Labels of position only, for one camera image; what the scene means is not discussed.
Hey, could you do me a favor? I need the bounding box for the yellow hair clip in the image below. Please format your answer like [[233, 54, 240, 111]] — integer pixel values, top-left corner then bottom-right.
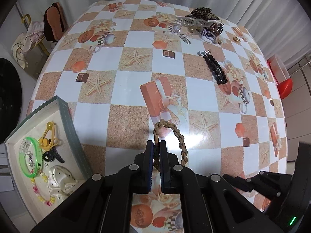
[[38, 121, 59, 151]]

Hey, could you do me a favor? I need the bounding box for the white tray box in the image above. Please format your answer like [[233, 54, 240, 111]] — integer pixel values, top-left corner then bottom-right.
[[5, 96, 92, 223]]

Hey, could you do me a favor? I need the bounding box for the cream cloth bag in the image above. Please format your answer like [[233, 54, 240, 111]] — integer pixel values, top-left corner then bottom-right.
[[10, 22, 46, 70]]

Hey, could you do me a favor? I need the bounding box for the checkered tablecloth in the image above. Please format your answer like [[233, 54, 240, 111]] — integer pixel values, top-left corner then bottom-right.
[[26, 0, 288, 233]]

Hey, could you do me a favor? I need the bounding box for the silver hair clip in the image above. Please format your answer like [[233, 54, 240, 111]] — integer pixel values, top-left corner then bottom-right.
[[22, 140, 35, 168]]

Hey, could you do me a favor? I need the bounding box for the silver keyring clasp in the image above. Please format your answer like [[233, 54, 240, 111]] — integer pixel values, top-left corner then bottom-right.
[[179, 34, 191, 45]]

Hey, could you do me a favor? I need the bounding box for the gold wire rack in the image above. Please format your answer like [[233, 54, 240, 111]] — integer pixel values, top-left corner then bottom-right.
[[21, 14, 50, 56]]

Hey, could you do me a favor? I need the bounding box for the white washing machine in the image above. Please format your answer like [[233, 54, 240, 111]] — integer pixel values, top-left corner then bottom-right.
[[0, 50, 24, 151]]

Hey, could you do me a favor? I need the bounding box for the multicolour spiral hair tie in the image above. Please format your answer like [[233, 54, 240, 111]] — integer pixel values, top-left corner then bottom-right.
[[30, 171, 57, 207]]

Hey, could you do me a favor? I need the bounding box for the black beaded barrette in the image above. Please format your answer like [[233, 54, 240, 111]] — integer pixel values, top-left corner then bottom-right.
[[203, 52, 228, 85]]

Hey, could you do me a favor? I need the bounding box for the brown braided bracelet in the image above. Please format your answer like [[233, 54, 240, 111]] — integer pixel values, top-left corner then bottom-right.
[[153, 118, 189, 173]]

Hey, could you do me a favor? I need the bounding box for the brown slipper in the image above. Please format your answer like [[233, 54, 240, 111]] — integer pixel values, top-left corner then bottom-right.
[[44, 2, 68, 42]]

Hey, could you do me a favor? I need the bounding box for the red plastic stool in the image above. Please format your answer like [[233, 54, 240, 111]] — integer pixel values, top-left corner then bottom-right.
[[267, 55, 293, 100]]

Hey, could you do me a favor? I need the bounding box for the green bangle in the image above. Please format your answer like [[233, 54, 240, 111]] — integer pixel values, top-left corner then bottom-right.
[[18, 137, 43, 178]]

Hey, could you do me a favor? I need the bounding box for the small black hair clip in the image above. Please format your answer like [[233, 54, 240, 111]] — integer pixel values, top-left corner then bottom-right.
[[43, 147, 65, 163]]

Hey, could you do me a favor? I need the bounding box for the cream satin scrunchie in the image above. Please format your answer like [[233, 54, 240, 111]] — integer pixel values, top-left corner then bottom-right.
[[47, 165, 82, 196]]

